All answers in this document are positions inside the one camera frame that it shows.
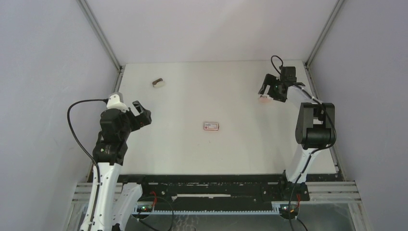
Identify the pink white stapler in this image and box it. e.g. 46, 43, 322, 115
258, 95, 273, 103

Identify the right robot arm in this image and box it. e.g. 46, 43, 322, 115
258, 74, 337, 201

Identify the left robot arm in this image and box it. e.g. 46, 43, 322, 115
80, 101, 152, 231

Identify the red white staple box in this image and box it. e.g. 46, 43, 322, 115
204, 122, 219, 131

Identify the right black camera cable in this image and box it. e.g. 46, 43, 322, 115
270, 55, 284, 76

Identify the black camera cable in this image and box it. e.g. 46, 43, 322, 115
67, 99, 109, 184
270, 55, 284, 76

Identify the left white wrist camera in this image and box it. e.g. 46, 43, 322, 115
106, 92, 130, 113

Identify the left black camera cable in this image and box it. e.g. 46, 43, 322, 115
67, 99, 109, 184

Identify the right aluminium frame post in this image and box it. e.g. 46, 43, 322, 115
305, 0, 346, 69

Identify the aluminium frame post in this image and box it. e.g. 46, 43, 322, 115
77, 0, 122, 73
305, 0, 346, 69

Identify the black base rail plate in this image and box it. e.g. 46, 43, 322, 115
117, 174, 350, 213

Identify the left aluminium frame post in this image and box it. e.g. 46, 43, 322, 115
77, 0, 122, 73

